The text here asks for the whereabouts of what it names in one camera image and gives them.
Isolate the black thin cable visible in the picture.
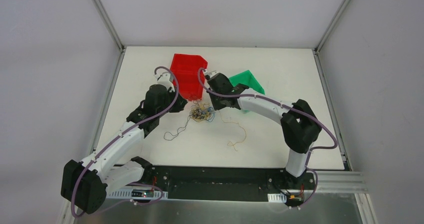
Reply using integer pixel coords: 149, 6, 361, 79
163, 115, 192, 142

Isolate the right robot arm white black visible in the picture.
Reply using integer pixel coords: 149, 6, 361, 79
205, 71, 322, 189

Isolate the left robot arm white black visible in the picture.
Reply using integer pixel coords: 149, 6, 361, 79
60, 82, 187, 218

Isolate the green plastic bin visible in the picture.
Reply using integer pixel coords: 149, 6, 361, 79
229, 70, 265, 94

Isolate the red plastic bin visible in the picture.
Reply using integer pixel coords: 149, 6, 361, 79
170, 53, 208, 101

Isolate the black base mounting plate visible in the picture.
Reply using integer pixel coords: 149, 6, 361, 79
141, 166, 316, 202

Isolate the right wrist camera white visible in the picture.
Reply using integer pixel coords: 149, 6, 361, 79
203, 70, 218, 81

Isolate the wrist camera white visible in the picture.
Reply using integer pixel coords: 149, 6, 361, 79
154, 71, 174, 85
203, 70, 218, 81

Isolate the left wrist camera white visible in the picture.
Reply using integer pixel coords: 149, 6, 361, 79
154, 71, 174, 85

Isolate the left white cable duct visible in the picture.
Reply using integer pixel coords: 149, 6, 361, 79
106, 188, 168, 201

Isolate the white cable duct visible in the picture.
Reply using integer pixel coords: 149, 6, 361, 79
267, 193, 287, 203
106, 188, 168, 201

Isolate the right white cable duct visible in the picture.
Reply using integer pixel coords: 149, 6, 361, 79
267, 193, 287, 203

